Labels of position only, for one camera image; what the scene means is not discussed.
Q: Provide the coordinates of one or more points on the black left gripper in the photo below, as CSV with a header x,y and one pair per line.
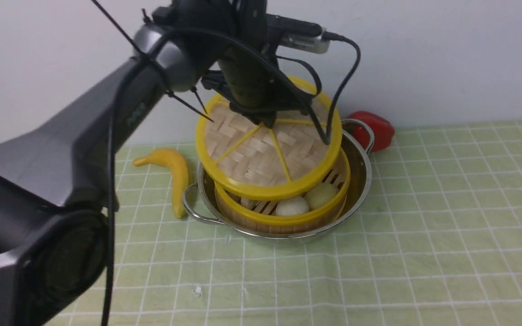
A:
x,y
249,75

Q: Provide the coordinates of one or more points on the yellow woven bamboo steamer lid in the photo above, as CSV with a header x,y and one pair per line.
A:
x,y
256,162

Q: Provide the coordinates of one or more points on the yellow-rimmed bamboo steamer basket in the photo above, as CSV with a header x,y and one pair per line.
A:
x,y
257,215

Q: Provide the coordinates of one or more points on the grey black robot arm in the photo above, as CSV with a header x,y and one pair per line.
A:
x,y
57,188

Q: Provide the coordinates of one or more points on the stainless steel pot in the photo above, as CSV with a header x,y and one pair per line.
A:
x,y
359,186

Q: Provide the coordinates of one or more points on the yellow banana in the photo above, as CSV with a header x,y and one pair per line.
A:
x,y
176,163

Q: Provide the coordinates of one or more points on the white round bun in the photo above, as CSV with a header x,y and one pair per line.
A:
x,y
292,207

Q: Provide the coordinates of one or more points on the red bell pepper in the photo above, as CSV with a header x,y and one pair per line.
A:
x,y
382,129

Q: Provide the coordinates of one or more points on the green checkered tablecloth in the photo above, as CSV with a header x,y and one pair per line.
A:
x,y
437,242

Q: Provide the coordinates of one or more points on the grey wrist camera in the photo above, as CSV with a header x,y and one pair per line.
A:
x,y
295,34

